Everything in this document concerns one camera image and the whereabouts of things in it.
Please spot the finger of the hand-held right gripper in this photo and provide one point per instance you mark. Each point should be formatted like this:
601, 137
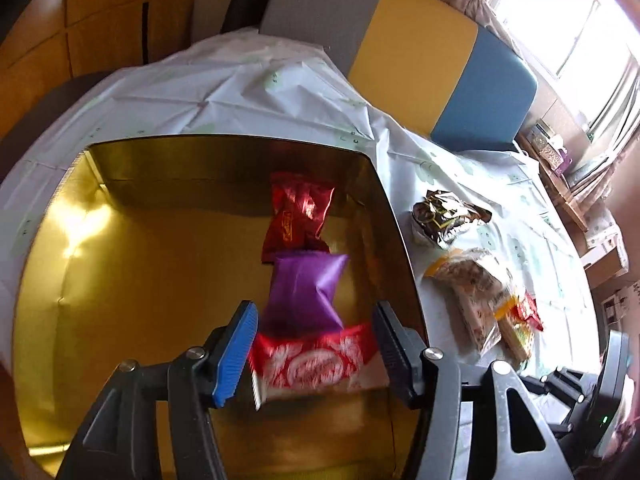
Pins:
536, 385
567, 382

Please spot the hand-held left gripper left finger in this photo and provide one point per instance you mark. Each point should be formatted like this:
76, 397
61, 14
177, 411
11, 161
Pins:
235, 355

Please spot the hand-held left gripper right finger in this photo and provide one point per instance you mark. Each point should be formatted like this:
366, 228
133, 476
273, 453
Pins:
392, 355

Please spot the orange cracker packet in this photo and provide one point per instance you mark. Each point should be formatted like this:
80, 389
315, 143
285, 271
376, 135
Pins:
515, 332

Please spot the red and white wafer packet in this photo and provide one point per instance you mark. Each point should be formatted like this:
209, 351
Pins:
312, 365

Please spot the clear nut bar packet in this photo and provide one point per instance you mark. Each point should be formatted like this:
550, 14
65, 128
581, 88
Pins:
477, 315

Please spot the white nut-print snack packet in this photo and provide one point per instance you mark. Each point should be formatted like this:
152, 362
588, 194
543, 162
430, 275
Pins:
465, 265

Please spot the gold metal tin box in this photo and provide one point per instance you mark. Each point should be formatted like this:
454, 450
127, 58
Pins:
150, 270

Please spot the brown and gold snack packet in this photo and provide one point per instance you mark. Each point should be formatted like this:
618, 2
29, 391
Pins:
445, 217

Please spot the purple snack packet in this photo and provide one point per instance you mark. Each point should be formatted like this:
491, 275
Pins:
305, 290

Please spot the white cardboard box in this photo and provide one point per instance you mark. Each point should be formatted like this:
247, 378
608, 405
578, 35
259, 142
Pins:
607, 252

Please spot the dark red candy packet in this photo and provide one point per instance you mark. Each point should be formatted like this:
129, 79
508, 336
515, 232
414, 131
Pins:
295, 220

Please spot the wooden side shelf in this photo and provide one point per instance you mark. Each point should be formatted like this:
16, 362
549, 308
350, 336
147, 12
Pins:
565, 190

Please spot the clear snack container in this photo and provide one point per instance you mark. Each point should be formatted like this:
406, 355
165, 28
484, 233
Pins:
547, 142

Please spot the white patterned tablecloth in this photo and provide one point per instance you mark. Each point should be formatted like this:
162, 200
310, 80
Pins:
210, 90

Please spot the grey yellow blue chair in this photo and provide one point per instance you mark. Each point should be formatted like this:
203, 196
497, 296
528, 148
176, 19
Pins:
410, 55

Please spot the dark grey chair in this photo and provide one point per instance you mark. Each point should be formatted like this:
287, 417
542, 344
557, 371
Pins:
45, 115

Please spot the window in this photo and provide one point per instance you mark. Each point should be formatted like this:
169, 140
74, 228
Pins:
575, 35

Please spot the wooden cabinet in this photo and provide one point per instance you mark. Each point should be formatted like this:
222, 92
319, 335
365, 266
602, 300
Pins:
100, 25

